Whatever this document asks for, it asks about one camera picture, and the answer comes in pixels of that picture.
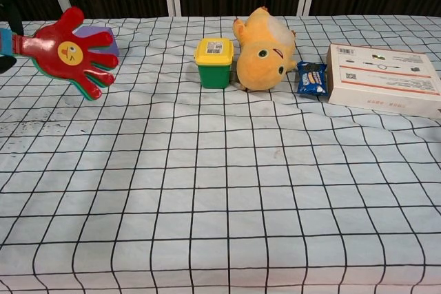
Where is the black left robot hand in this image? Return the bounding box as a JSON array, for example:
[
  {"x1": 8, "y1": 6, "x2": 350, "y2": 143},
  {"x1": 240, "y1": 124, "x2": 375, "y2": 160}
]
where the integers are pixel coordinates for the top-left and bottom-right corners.
[{"x1": 0, "y1": 0, "x2": 23, "y2": 75}]

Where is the red green hand clapper toy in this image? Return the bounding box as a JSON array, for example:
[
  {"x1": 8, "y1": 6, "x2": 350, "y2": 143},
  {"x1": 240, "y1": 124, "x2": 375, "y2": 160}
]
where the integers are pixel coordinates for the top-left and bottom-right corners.
[{"x1": 0, "y1": 6, "x2": 120, "y2": 103}]

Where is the purple foam cube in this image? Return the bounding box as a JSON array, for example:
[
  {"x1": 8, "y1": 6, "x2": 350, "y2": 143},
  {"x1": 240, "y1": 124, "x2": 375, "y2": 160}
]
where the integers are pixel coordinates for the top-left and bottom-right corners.
[{"x1": 74, "y1": 25, "x2": 120, "y2": 67}]

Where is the green bin with yellow lid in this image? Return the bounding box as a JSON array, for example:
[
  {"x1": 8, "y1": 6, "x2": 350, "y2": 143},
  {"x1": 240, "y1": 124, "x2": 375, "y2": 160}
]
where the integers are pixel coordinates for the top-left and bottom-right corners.
[{"x1": 193, "y1": 36, "x2": 235, "y2": 89}]

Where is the yellow plush chick toy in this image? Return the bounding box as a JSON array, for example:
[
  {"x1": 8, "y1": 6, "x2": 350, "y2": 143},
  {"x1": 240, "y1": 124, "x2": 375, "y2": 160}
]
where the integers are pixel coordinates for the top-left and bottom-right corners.
[{"x1": 232, "y1": 6, "x2": 298, "y2": 91}]

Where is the white black checkered tablecloth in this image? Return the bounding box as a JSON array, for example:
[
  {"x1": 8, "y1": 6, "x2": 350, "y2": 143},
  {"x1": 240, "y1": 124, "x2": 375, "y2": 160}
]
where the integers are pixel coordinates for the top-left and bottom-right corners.
[{"x1": 0, "y1": 14, "x2": 441, "y2": 294}]

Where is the blue cookie snack packet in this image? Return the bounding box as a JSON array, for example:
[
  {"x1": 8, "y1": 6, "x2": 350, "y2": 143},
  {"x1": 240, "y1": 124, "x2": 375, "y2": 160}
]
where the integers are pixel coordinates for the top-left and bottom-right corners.
[{"x1": 296, "y1": 61, "x2": 328, "y2": 96}]

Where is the white cardboard box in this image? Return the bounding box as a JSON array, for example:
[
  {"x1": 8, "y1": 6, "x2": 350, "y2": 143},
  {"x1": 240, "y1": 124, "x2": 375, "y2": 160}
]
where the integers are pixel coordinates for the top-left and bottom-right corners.
[{"x1": 326, "y1": 43, "x2": 441, "y2": 119}]

